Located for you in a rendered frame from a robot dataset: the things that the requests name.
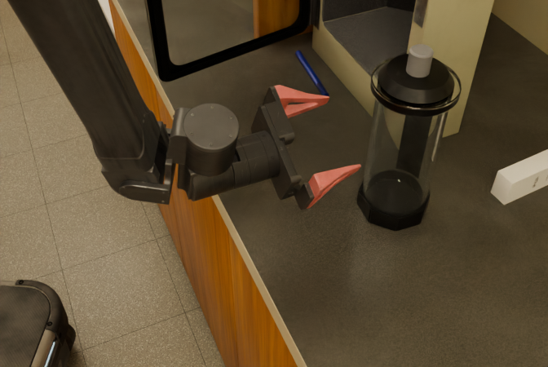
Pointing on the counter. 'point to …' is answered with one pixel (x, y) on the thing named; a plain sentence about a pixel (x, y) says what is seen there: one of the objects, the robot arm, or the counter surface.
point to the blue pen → (311, 73)
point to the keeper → (422, 0)
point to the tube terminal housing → (433, 27)
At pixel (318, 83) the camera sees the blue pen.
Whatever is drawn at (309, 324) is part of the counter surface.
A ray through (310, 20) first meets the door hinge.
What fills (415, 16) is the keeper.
